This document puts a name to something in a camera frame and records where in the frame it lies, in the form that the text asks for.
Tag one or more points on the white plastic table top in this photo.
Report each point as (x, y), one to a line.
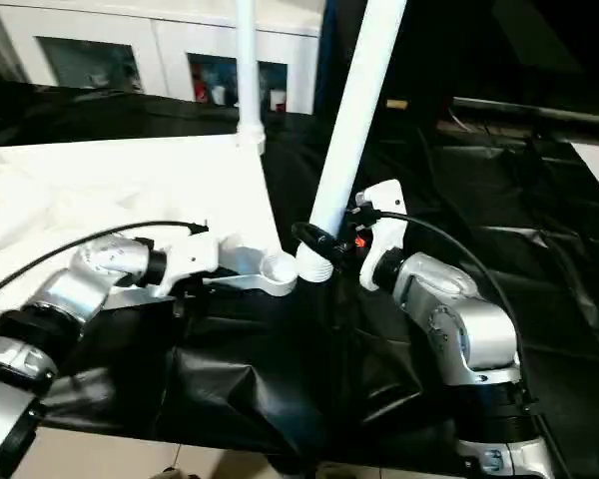
(105, 189)

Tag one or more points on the white plastic table leg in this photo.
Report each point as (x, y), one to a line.
(359, 100)
(247, 75)

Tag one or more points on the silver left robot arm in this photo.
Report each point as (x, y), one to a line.
(80, 284)

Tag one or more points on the plain white cup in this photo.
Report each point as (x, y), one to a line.
(278, 99)

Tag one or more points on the small yellow label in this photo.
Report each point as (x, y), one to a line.
(397, 104)

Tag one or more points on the black work mat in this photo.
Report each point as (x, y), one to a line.
(504, 224)

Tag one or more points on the small white jar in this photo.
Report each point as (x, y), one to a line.
(218, 95)

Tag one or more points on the red bottle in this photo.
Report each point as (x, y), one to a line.
(199, 89)

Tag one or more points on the black right robot foot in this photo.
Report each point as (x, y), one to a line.
(334, 471)

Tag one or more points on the long black pole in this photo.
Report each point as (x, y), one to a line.
(539, 112)

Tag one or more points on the white sideboard cabinet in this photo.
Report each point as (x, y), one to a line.
(155, 25)

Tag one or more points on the beige curtain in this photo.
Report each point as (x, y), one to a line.
(0, 35)

